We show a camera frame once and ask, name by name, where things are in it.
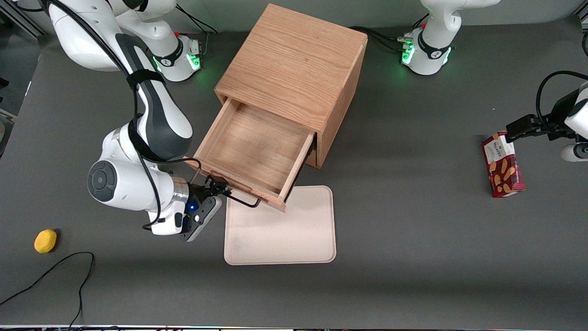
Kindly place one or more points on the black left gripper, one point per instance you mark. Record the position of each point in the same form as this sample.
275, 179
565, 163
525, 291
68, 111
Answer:
557, 115

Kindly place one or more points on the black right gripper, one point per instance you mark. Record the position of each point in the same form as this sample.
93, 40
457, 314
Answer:
198, 191

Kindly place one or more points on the wooden drawer with recessed edge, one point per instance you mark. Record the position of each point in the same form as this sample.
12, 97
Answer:
257, 147

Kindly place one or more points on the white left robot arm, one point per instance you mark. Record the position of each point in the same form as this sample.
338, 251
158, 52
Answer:
432, 55

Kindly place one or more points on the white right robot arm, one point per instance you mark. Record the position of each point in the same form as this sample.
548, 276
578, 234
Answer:
119, 184

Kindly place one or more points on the wooden drawer front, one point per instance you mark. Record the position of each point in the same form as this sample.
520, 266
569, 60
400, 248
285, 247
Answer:
313, 161

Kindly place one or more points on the wooden drawer cabinet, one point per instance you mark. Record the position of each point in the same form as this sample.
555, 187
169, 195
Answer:
298, 59

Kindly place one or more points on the red cookie box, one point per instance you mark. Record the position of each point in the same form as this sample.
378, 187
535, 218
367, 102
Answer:
505, 174

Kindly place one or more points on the beige plastic tray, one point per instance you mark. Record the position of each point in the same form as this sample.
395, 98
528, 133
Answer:
285, 234

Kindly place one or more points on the yellow lemon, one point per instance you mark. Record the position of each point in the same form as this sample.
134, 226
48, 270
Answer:
45, 241

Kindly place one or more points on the dark grey wrist camera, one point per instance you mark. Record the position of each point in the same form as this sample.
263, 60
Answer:
204, 220

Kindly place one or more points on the aluminium frame bar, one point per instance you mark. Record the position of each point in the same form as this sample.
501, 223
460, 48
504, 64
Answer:
32, 26

